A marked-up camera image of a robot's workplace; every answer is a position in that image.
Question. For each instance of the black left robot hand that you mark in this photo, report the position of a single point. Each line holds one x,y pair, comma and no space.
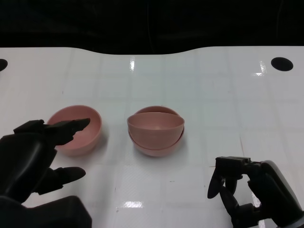
21,161

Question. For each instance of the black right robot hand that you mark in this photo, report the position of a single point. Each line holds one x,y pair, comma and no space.
268,190

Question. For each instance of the pink bowl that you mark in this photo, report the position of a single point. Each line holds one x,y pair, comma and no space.
154,135
92,128
156,150

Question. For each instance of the black round table grommet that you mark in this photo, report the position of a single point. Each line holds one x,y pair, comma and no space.
2,64
282,63

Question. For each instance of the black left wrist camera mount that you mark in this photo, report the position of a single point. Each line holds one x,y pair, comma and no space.
54,213

